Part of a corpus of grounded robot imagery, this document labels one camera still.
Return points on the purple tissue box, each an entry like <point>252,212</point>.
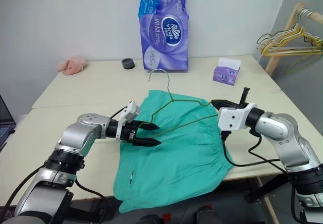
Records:
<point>225,75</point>

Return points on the purple tissue multipack bag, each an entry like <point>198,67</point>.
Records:
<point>165,32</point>

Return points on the green shorts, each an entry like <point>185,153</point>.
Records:
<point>171,158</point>

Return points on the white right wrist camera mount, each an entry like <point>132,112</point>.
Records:
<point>232,119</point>

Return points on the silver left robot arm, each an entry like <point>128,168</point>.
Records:
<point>75,135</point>

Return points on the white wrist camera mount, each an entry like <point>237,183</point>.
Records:
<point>232,119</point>
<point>130,113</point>

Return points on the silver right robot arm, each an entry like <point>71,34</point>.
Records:
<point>290,138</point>

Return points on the black table leg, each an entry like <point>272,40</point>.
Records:
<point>267,186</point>

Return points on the wooden table leg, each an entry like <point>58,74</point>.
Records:
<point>265,198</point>

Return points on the pink plush cloth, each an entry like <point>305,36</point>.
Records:
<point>72,65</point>

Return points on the wooden clothes rack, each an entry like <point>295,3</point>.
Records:
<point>287,32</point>

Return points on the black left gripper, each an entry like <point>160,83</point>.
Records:
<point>128,133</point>

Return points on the dark rounded shape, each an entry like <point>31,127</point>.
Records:
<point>205,215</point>

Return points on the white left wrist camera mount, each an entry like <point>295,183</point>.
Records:
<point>130,113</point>

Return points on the black round cap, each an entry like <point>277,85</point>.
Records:
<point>128,63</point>

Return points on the dark laptop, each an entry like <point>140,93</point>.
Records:
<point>5,125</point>

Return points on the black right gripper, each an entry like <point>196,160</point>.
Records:
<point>239,105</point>

